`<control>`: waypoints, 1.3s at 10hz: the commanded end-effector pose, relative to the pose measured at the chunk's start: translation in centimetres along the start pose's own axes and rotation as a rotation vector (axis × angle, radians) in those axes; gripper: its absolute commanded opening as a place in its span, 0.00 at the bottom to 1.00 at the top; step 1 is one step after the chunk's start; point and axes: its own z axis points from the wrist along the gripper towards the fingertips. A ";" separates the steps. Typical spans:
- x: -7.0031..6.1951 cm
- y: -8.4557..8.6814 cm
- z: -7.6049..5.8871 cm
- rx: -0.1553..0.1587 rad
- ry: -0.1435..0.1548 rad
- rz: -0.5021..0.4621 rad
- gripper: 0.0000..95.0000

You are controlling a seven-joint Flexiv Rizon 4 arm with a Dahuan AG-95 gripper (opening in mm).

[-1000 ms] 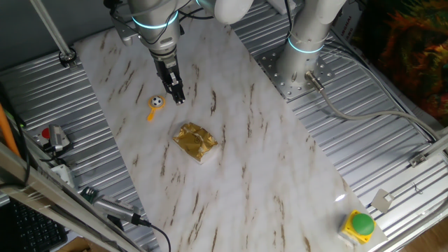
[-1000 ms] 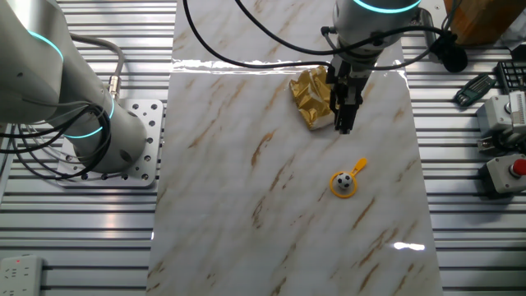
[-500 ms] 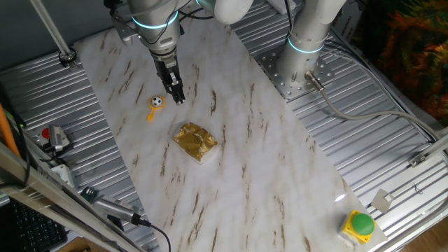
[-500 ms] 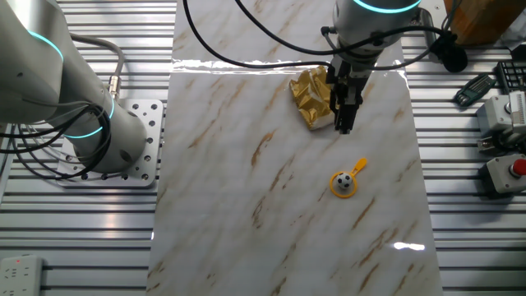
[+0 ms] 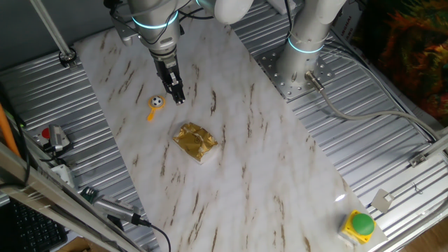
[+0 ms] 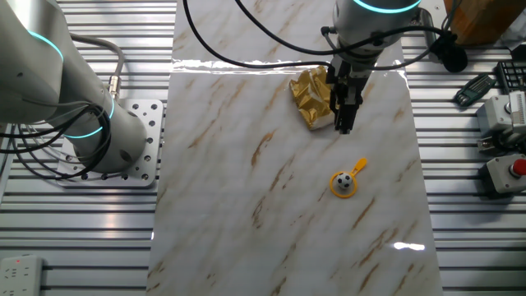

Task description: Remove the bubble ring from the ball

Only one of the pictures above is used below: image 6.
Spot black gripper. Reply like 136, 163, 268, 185
327, 53, 373, 135

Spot yellow bubble ring wand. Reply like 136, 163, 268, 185
329, 157, 368, 200

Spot gold foil packet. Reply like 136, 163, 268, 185
288, 65, 336, 132

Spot marble pattern mat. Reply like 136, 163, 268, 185
145, 0, 445, 296

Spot light grey box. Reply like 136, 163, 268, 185
475, 95, 514, 135

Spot brown cardboard box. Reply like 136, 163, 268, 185
443, 0, 526, 45

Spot red emergency stop button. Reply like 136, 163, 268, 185
484, 154, 526, 197

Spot black keyboard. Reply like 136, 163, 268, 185
494, 60, 526, 95

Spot grey plastic bag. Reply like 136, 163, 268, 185
500, 14, 526, 53

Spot aluminium robot mounting plate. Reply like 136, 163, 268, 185
55, 98, 165, 189

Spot white power strip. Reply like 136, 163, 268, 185
0, 254, 44, 296

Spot black camera cable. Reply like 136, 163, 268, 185
234, 0, 453, 57

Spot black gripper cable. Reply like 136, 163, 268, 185
182, 0, 334, 70

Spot silver camera bracket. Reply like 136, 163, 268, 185
417, 7, 439, 62

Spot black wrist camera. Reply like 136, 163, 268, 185
430, 35, 468, 74

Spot silver ribbed camera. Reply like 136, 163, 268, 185
508, 90, 526, 136

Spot grey cable with metal connector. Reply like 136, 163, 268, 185
69, 33, 127, 102

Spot thin cable bundle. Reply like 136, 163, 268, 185
0, 102, 113, 182

